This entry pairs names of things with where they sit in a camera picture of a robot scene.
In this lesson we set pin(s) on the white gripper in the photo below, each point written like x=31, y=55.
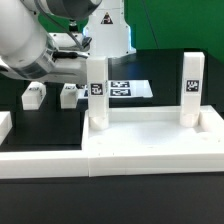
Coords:
x=68, y=71

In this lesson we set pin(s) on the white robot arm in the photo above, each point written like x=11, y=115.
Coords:
x=29, y=52

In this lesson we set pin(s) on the fiducial marker sheet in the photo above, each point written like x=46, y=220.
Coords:
x=123, y=89

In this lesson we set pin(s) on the white block at left edge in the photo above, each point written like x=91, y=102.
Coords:
x=5, y=125

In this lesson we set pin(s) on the white L-shaped guide fence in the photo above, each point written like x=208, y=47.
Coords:
x=102, y=162

